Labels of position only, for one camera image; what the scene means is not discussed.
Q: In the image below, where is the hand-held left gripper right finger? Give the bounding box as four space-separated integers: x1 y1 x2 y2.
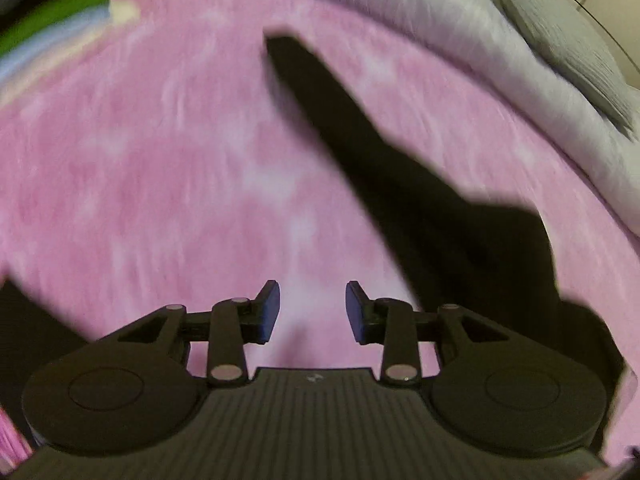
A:
346 281 506 387

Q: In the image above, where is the grey pillow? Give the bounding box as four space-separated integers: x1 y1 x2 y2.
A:
487 0 636 133

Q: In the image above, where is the green folded cloth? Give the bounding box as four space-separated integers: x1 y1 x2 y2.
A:
0 0 113 56

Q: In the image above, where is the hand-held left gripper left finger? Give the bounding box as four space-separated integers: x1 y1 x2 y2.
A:
119 280 281 387

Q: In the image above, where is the cream folded cloth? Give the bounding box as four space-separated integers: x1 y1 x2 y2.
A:
109 0 140 25

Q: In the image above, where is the light blue folded cloth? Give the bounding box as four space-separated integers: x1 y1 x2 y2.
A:
0 7 113 88

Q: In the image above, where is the pink floral blanket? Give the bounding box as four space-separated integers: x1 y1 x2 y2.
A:
0 0 640 480

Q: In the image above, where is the black garment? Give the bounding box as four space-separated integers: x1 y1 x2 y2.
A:
0 27 628 441

